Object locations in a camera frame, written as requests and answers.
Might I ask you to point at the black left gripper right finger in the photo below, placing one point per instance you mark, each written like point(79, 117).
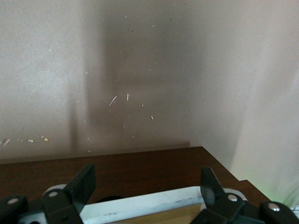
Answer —
point(210, 186)

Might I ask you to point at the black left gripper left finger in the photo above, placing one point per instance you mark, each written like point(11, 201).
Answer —
point(77, 193)

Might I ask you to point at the dark wooden cabinet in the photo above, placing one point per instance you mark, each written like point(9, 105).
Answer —
point(252, 193)

